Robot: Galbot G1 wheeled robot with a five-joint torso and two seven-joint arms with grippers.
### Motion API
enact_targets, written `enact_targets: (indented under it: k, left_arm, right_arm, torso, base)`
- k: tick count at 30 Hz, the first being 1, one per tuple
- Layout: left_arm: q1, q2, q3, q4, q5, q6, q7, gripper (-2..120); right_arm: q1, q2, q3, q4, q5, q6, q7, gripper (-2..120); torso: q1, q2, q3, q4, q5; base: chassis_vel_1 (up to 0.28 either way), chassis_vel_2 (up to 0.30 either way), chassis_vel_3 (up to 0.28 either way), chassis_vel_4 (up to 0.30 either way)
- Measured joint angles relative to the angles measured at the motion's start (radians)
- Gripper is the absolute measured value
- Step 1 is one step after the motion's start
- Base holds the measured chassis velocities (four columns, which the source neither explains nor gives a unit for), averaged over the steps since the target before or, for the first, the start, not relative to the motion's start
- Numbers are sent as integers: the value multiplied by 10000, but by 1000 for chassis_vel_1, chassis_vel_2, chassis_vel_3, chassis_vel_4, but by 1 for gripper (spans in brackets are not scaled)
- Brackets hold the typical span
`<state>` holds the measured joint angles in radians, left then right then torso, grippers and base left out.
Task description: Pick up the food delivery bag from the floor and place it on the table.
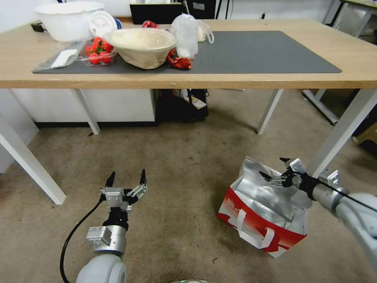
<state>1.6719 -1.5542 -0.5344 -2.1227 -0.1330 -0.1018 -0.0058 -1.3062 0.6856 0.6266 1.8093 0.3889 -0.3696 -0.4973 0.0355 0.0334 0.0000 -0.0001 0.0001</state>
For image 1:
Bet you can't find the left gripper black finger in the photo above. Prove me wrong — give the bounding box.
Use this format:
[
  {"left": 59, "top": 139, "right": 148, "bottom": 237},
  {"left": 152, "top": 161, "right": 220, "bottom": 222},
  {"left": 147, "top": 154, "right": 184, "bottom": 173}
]
[
  {"left": 101, "top": 171, "right": 116, "bottom": 191},
  {"left": 127, "top": 169, "right": 149, "bottom": 198}
]

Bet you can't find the red foil-lined food delivery bag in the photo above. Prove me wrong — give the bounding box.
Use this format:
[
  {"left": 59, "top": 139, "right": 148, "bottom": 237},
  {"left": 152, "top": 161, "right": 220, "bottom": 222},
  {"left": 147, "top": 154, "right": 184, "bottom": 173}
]
[{"left": 217, "top": 156, "right": 313, "bottom": 259}]

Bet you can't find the black bag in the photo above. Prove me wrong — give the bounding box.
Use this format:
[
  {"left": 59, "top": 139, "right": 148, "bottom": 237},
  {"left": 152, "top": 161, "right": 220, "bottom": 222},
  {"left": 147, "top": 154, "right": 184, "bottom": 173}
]
[{"left": 155, "top": 88, "right": 210, "bottom": 124}]

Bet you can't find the clear plastic food bag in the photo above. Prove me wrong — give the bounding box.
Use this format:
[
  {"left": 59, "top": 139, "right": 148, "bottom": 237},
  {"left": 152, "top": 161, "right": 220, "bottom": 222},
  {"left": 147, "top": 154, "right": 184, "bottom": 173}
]
[{"left": 196, "top": 20, "right": 215, "bottom": 44}]

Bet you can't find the white desk foot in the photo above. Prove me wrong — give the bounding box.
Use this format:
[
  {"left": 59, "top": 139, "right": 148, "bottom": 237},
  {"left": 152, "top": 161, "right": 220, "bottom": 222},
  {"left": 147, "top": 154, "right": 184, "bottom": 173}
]
[{"left": 302, "top": 88, "right": 340, "bottom": 125}]

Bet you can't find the beige plastic object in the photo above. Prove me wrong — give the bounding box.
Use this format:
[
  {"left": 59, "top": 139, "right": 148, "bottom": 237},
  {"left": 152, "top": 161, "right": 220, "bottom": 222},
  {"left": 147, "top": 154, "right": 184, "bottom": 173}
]
[{"left": 352, "top": 121, "right": 377, "bottom": 154}]

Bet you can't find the white cabinet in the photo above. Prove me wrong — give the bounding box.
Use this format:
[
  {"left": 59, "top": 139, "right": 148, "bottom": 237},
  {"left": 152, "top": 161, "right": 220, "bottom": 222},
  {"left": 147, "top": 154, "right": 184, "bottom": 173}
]
[{"left": 11, "top": 88, "right": 157, "bottom": 128}]

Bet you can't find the white robot front shell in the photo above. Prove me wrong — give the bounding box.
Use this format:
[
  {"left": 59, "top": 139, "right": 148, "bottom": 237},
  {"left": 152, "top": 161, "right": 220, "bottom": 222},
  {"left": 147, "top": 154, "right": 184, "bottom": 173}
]
[{"left": 168, "top": 278, "right": 212, "bottom": 283}]

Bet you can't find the grey table mat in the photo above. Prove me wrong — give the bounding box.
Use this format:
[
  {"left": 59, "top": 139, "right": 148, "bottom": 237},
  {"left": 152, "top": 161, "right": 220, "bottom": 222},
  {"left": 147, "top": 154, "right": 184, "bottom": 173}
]
[{"left": 32, "top": 30, "right": 342, "bottom": 74}]

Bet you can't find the clear plastic strawberry box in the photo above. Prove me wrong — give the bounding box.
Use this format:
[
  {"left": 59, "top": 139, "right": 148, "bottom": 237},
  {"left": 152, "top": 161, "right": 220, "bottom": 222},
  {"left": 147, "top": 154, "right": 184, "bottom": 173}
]
[{"left": 77, "top": 37, "right": 117, "bottom": 67}]

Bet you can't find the beige paper bowl clear lid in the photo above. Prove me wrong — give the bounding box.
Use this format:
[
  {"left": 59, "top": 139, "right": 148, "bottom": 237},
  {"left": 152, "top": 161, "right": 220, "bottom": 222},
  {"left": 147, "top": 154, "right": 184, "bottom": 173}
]
[{"left": 102, "top": 28, "right": 178, "bottom": 70}]

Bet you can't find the white folded napkin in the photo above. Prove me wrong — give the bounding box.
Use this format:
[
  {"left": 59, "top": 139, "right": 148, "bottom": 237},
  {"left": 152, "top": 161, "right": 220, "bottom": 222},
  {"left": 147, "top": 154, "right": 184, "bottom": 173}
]
[{"left": 53, "top": 48, "right": 78, "bottom": 67}]

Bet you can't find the clear plastic cutlery packet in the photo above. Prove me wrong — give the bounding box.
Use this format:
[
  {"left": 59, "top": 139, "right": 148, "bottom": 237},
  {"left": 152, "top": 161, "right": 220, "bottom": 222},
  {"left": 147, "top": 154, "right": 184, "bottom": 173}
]
[{"left": 37, "top": 41, "right": 86, "bottom": 70}]

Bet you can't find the wooden table with white legs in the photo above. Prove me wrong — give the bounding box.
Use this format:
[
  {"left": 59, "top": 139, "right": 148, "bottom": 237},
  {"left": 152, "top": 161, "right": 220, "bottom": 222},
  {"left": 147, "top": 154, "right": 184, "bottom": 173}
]
[{"left": 0, "top": 17, "right": 377, "bottom": 206}]

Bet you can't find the crumpled clear plastic cup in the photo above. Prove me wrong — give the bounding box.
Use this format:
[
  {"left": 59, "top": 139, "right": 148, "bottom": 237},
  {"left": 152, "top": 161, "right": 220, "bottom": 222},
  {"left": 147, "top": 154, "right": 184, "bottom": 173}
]
[{"left": 170, "top": 13, "right": 199, "bottom": 59}]

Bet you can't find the round white plastic lid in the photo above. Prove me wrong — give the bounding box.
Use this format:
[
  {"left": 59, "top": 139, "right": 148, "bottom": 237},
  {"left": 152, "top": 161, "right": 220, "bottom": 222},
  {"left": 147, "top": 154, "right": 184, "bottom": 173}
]
[{"left": 89, "top": 11, "right": 118, "bottom": 40}]

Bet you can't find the large white plastic bowl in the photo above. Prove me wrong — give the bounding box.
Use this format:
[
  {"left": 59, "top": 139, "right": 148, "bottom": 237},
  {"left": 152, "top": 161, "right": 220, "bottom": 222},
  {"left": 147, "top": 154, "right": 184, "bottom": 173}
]
[{"left": 33, "top": 1, "right": 106, "bottom": 43}]

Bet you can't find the grey desk with metal legs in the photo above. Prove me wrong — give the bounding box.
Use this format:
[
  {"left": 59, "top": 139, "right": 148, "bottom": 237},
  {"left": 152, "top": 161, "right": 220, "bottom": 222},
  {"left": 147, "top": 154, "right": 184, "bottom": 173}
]
[{"left": 322, "top": 0, "right": 377, "bottom": 38}]

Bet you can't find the black monitor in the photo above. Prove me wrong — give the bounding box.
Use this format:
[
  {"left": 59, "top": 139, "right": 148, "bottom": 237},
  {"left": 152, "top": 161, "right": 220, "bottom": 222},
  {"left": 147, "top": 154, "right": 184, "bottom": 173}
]
[{"left": 129, "top": 2, "right": 184, "bottom": 25}]

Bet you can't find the black equipment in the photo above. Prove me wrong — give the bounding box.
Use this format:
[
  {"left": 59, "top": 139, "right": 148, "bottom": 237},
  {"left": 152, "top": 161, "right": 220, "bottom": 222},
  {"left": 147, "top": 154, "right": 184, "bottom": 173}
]
[{"left": 191, "top": 0, "right": 233, "bottom": 20}]

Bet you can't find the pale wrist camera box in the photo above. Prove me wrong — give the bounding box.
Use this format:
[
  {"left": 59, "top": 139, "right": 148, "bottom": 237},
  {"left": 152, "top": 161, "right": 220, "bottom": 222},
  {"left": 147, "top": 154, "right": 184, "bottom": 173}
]
[
  {"left": 104, "top": 187, "right": 124, "bottom": 208},
  {"left": 288, "top": 158, "right": 306, "bottom": 173}
]

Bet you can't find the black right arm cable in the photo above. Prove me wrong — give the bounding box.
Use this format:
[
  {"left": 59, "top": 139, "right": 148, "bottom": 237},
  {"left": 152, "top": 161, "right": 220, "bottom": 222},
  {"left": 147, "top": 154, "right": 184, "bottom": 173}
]
[{"left": 314, "top": 178, "right": 377, "bottom": 211}]

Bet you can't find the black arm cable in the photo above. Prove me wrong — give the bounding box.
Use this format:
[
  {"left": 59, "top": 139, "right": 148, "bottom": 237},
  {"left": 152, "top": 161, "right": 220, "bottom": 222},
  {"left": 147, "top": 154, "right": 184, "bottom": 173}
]
[
  {"left": 314, "top": 178, "right": 377, "bottom": 211},
  {"left": 60, "top": 194, "right": 108, "bottom": 283}
]

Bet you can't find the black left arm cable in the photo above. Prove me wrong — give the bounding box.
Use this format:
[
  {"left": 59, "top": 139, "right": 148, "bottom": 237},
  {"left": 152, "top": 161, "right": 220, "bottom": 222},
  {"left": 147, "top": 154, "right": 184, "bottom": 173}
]
[{"left": 60, "top": 194, "right": 108, "bottom": 283}]

